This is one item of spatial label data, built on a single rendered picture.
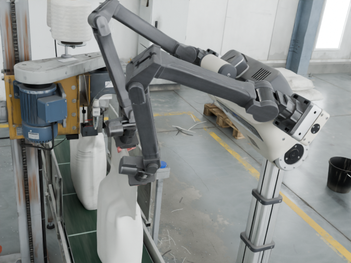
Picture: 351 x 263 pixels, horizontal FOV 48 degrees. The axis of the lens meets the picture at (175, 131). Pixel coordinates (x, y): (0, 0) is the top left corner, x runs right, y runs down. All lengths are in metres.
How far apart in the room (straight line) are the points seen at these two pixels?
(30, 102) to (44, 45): 2.96
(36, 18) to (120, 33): 1.88
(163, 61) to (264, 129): 0.53
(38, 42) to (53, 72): 2.98
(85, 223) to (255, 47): 5.43
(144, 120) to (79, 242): 1.29
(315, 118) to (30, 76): 1.09
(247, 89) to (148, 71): 0.30
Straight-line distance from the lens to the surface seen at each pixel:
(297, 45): 7.73
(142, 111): 1.15
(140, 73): 1.03
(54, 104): 1.69
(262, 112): 1.17
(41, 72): 1.69
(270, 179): 1.76
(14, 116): 1.98
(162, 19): 5.72
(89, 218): 2.52
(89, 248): 2.31
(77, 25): 1.68
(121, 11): 1.54
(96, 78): 1.96
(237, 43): 7.08
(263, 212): 1.83
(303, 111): 1.26
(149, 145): 1.28
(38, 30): 4.65
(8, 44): 1.93
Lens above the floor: 1.89
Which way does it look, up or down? 24 degrees down
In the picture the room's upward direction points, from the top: 6 degrees clockwise
